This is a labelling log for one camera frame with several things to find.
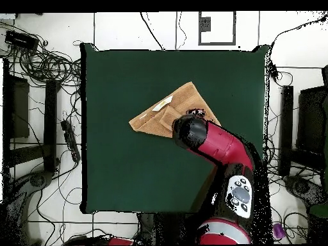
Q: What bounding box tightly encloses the thick black cable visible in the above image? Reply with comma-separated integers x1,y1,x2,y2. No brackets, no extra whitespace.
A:
140,12,165,51

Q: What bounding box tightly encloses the black flat panel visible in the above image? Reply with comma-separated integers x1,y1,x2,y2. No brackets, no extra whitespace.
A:
296,85,327,154
2,58,30,139

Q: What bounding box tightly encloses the grey stand base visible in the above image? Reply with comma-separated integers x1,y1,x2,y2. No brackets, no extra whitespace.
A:
4,170,53,245
283,175,328,206

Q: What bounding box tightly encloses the black upright post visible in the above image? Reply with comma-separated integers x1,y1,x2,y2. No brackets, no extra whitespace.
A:
278,85,295,177
42,79,61,173

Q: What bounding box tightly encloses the dark green round pad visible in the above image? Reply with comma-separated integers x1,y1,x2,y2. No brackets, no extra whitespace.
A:
308,203,328,218

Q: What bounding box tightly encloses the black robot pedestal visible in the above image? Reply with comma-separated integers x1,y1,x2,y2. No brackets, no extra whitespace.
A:
138,212,195,245

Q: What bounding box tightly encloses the black box device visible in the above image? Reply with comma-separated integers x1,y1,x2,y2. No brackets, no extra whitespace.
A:
4,29,40,52

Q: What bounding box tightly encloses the grey rectangular frame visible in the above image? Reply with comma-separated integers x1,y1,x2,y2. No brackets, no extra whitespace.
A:
197,11,237,46

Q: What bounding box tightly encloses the long black power strip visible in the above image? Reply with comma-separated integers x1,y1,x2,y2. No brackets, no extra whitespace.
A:
60,119,81,163

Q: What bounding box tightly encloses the dark green table cloth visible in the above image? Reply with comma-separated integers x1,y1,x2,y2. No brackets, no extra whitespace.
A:
79,42,270,215

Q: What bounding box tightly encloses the tan terry towel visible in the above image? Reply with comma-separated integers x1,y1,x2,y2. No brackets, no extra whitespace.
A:
128,81,222,139

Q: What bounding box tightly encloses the tangle of black cables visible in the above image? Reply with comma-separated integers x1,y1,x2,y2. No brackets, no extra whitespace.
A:
0,21,83,88

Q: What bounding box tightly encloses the purple small object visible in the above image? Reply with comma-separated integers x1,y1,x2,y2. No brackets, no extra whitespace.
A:
272,222,286,240

